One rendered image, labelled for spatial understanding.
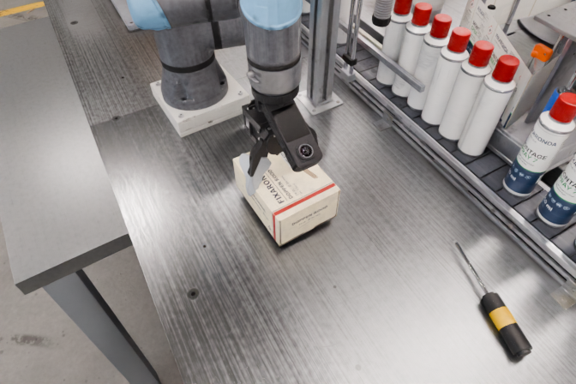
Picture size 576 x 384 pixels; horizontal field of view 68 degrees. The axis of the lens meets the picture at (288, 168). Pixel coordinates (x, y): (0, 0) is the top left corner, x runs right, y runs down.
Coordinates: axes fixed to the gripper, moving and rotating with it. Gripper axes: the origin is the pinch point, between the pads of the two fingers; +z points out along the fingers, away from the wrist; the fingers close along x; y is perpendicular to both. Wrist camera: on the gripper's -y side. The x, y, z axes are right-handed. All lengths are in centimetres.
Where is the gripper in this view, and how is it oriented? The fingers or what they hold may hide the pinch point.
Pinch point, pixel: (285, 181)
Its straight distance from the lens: 76.0
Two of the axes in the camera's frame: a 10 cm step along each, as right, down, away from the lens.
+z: 0.1, 6.8, 7.3
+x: -8.5, 3.9, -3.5
